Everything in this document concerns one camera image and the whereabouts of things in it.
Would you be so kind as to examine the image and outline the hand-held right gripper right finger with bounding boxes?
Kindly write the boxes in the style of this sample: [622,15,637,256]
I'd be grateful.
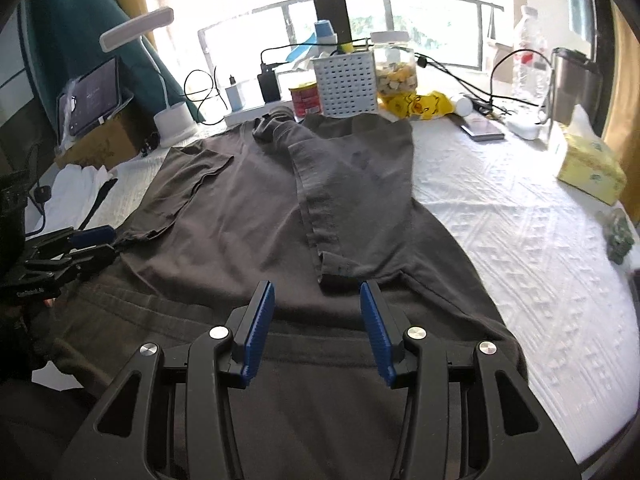
[359,280,583,480]

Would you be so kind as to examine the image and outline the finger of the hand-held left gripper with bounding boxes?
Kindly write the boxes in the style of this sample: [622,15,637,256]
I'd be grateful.
[22,243,120,287]
[27,225,117,261]

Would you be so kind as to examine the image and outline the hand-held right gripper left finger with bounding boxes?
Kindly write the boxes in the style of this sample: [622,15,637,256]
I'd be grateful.
[52,280,277,480]

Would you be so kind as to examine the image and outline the grey-brown t-shirt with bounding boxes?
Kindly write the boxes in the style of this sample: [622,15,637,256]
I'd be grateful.
[47,110,530,480]

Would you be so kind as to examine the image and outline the white cloth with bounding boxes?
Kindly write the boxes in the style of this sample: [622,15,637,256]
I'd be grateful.
[25,162,118,241]

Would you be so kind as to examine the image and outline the brown cardboard box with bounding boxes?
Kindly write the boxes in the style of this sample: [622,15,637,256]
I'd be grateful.
[54,110,151,168]

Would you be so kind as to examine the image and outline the white desk lamp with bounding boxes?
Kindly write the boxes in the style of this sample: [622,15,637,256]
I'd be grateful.
[99,6,200,149]

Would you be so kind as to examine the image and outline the white textured bedspread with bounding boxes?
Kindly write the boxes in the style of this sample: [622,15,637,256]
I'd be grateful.
[30,110,640,466]

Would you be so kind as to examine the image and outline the white power strip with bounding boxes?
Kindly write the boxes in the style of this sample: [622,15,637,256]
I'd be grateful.
[223,100,301,128]

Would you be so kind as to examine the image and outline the white charger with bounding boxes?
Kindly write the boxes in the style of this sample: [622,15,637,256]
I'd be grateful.
[226,75,244,111]

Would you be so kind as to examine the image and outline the teal curtain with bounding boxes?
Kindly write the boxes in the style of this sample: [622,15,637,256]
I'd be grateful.
[20,0,206,126]

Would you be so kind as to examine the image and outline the smartphone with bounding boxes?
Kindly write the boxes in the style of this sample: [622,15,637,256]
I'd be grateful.
[460,114,506,142]

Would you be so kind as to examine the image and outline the yellow printed bag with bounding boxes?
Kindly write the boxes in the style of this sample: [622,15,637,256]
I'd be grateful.
[377,90,453,122]

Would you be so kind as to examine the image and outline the black charger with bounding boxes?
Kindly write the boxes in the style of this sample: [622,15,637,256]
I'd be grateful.
[257,62,283,103]

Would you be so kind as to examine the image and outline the red can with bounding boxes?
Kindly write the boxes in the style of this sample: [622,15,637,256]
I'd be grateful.
[289,81,323,120]

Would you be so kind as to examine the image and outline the white perforated plastic basket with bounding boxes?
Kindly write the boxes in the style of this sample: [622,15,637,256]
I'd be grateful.
[310,50,379,117]

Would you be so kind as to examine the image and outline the white adapter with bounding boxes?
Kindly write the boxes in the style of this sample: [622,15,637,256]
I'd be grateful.
[507,112,543,138]

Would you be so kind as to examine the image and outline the green crumpled object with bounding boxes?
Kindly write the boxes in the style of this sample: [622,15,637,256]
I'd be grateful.
[597,207,636,263]

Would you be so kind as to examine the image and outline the glass jar with white lid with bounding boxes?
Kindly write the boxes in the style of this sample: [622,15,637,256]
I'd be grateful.
[370,31,418,97]

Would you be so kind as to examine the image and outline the yellow tissue box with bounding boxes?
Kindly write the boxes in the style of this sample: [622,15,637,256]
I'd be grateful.
[556,105,627,206]

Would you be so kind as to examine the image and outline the blue and white plastic pack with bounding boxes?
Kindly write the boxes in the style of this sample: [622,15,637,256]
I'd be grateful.
[289,35,321,63]

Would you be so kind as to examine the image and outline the balcony railing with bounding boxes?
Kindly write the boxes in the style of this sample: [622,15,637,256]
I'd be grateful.
[197,0,506,81]

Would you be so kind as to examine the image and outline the blue cup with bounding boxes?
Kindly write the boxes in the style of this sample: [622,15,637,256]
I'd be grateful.
[314,20,337,53]

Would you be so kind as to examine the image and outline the clear plastic water bottle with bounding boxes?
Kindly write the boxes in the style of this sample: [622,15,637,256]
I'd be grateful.
[511,5,550,101]

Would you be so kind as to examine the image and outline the steel thermos flask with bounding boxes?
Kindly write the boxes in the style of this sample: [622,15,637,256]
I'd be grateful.
[547,47,603,126]

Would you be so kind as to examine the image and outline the black strap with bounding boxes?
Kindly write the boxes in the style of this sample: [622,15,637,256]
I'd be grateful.
[80,177,118,231]

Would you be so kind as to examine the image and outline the black cable with plug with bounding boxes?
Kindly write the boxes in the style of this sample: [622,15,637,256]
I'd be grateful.
[27,185,53,238]

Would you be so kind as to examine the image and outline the black looped charger cable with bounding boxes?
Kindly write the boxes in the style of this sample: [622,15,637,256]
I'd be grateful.
[184,67,231,126]

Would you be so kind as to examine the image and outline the black cable of black charger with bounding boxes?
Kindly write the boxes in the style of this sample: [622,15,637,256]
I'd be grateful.
[260,44,321,67]

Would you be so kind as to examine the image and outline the long black cable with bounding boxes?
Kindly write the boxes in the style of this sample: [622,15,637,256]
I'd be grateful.
[415,49,551,117]

